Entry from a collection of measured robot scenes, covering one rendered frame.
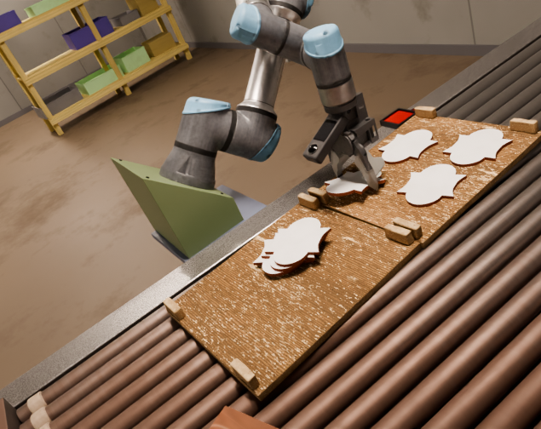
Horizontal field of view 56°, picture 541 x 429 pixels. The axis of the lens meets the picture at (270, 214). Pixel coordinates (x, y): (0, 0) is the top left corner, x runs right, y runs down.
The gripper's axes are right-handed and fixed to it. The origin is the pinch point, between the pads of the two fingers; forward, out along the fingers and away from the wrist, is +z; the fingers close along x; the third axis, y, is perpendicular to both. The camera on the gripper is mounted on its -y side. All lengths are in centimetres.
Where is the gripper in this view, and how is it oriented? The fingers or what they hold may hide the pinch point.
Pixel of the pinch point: (355, 184)
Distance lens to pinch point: 118.3
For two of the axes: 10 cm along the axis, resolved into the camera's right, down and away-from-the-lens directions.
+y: 7.6, -5.3, 3.8
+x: -5.6, -2.5, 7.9
